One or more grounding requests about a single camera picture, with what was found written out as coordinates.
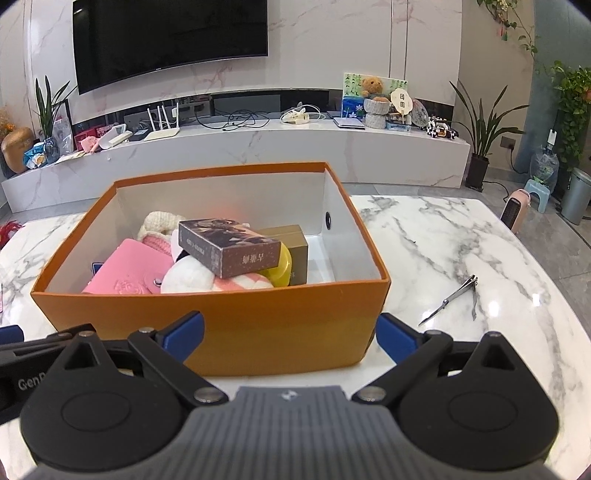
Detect colourful feather toy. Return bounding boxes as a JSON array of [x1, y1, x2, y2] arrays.
[[0, 220, 24, 247]]

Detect metal nail clipper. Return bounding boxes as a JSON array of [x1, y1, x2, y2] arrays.
[[418, 274, 478, 328]]

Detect small brown teddy bear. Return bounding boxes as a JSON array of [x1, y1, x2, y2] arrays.
[[360, 76, 391, 102]]

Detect white router with antennas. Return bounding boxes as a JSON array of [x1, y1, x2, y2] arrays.
[[144, 104, 181, 140]]

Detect translucent round fan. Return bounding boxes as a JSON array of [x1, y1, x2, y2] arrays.
[[410, 98, 431, 129]]

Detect green plant in blue vase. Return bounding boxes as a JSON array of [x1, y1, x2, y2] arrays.
[[33, 74, 77, 158]]

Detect hanging vine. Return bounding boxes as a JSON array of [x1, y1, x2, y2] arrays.
[[478, 0, 539, 58]]

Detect flower painting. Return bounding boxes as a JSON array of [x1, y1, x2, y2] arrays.
[[341, 71, 409, 121]]

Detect orange cardboard box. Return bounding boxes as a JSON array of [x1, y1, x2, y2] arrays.
[[30, 161, 392, 377]]

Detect black cables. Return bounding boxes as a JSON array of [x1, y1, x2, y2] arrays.
[[203, 108, 273, 134]]

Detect grey crocheted pot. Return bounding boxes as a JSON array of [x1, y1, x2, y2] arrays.
[[364, 98, 389, 130]]

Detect climbing leafy plant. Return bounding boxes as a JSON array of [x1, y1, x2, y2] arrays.
[[538, 60, 591, 167]]

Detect blue snack bag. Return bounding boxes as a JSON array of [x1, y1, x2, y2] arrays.
[[23, 142, 51, 169]]

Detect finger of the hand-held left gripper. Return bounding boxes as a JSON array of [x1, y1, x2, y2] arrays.
[[0, 324, 77, 359]]

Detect pink gift boxes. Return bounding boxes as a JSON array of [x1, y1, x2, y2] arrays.
[[74, 124, 116, 151]]

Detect pink heater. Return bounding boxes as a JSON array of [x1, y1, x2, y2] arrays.
[[500, 188, 532, 234]]

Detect cow print toy car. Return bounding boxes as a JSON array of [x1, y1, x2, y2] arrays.
[[427, 116, 461, 139]]

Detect green plastic stool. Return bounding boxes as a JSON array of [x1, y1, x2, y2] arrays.
[[524, 179, 555, 214]]

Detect white plush with black ear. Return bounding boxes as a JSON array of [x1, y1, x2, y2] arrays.
[[160, 255, 275, 294]]

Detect gold box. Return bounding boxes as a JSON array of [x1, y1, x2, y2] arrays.
[[256, 224, 309, 287]]

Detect water bottle with pump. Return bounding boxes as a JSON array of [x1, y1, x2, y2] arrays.
[[530, 130, 560, 183]]

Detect black television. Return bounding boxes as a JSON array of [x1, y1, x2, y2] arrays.
[[72, 0, 269, 95]]

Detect gold vase with dried flowers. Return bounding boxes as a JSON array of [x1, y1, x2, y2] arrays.
[[0, 107, 37, 175]]

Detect white charger with cord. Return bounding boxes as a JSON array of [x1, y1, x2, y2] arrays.
[[281, 104, 326, 125]]

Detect green plant in black pot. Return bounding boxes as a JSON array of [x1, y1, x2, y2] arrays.
[[449, 79, 529, 191]]

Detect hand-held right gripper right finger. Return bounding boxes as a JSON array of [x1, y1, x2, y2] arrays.
[[352, 313, 532, 406]]

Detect picture frame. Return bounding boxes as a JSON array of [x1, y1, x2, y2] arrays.
[[52, 99, 75, 155]]

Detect grey trash bin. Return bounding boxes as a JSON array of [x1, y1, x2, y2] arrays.
[[560, 167, 591, 226]]

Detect round paper fan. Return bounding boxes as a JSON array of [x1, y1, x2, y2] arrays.
[[390, 89, 413, 121]]

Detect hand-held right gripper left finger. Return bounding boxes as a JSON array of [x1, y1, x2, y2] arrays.
[[60, 310, 229, 407]]

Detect yellow round container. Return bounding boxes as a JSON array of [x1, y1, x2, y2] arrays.
[[259, 244, 293, 288]]

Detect pink wallet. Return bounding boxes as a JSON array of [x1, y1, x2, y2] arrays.
[[82, 237, 175, 296]]

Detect white handheld device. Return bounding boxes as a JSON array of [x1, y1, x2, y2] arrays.
[[98, 124, 132, 151]]

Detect brown patterned box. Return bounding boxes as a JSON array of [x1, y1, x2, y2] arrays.
[[178, 218, 282, 280]]

